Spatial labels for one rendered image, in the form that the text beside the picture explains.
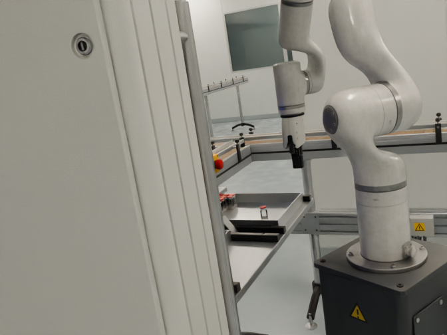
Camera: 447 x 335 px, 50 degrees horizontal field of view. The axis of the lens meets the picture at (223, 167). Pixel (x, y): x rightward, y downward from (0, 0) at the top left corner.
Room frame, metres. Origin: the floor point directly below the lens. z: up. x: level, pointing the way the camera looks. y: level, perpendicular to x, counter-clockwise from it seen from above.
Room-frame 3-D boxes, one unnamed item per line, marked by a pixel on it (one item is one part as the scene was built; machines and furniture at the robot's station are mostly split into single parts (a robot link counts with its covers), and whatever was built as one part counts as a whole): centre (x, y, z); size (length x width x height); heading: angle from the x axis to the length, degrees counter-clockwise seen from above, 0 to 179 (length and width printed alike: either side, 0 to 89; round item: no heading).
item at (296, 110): (1.50, -0.24, 1.20); 0.09 x 0.08 x 0.03; 153
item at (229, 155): (2.16, 0.06, 0.92); 0.69 x 0.16 x 0.16; 153
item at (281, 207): (1.51, -0.04, 0.90); 0.34 x 0.26 x 0.04; 63
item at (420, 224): (2.09, -0.86, 0.50); 0.12 x 0.05 x 0.09; 63
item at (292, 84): (1.49, -0.24, 1.29); 0.09 x 0.08 x 0.13; 107
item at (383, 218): (1.09, -0.36, 0.95); 0.19 x 0.19 x 0.18
